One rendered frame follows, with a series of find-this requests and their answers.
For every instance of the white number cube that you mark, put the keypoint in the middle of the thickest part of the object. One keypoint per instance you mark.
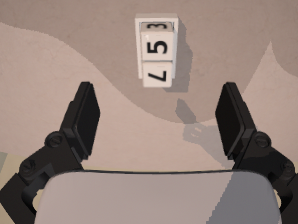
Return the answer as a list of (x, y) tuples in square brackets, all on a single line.
[(157, 41), (157, 73)]

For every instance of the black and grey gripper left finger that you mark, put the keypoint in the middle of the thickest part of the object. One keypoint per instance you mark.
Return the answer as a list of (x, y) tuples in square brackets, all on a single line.
[(64, 150)]

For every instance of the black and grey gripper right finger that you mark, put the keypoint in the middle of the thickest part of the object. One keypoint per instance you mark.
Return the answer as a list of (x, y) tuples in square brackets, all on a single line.
[(240, 138)]

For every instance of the white rectangular tray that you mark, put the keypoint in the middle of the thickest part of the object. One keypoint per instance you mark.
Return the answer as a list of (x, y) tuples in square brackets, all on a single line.
[(155, 17)]

